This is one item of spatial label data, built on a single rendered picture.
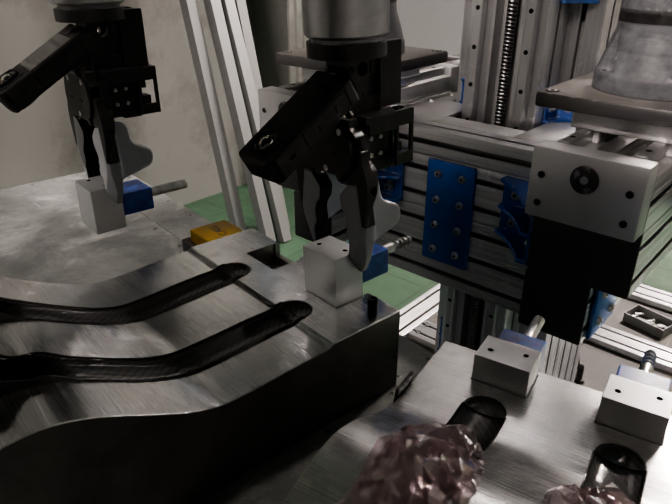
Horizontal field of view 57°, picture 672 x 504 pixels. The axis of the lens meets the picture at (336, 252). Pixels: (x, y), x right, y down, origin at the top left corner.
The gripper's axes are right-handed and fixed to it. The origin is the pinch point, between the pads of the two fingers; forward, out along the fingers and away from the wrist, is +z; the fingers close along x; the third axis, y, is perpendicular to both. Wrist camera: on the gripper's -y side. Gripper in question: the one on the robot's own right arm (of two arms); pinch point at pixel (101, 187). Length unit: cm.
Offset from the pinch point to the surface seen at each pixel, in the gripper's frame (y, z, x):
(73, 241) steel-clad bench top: 1.2, 15.0, 20.7
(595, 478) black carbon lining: 13, 10, -58
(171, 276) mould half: 0.9, 6.4, -14.4
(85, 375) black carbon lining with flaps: -13.6, 3.7, -29.2
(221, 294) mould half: 2.9, 6.3, -21.4
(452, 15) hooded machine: 247, 7, 151
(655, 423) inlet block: 19, 8, -59
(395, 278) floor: 137, 95, 80
